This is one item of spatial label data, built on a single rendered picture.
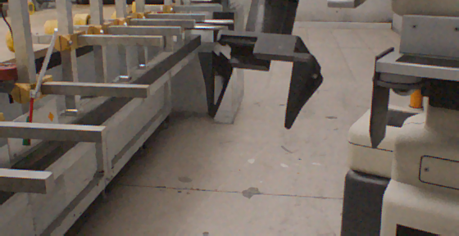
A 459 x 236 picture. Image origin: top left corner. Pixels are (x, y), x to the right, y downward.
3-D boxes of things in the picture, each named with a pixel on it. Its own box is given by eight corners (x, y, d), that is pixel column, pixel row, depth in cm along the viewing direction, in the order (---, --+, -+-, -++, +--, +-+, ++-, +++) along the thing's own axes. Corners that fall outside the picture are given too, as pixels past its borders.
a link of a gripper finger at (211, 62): (238, 115, 52) (256, 36, 54) (182, 106, 55) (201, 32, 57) (257, 128, 58) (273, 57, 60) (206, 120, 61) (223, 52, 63)
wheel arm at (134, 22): (195, 26, 200) (195, 18, 199) (193, 28, 197) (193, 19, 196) (84, 24, 207) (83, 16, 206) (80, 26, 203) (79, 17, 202)
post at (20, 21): (45, 152, 137) (25, -18, 123) (39, 156, 133) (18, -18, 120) (34, 152, 137) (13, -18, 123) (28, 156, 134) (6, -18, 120)
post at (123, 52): (131, 93, 208) (124, -20, 195) (129, 94, 205) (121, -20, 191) (124, 92, 209) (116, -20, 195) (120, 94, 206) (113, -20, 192)
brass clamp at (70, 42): (88, 45, 160) (87, 29, 158) (70, 52, 147) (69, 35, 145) (71, 44, 160) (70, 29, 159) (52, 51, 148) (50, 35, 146)
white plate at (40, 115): (60, 129, 143) (56, 97, 140) (11, 162, 118) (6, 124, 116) (58, 129, 143) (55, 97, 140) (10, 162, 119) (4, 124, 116)
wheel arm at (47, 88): (150, 97, 132) (150, 83, 130) (147, 101, 128) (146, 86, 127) (7, 93, 137) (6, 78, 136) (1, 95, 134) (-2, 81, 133)
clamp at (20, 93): (54, 92, 139) (52, 74, 137) (29, 104, 126) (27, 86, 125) (36, 91, 140) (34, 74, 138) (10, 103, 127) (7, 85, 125)
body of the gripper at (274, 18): (296, 51, 52) (309, -11, 53) (214, 43, 56) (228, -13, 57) (309, 70, 58) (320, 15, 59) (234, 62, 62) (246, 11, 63)
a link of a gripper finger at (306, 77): (298, 124, 49) (315, 41, 51) (236, 115, 52) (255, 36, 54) (312, 138, 56) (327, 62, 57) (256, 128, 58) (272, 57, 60)
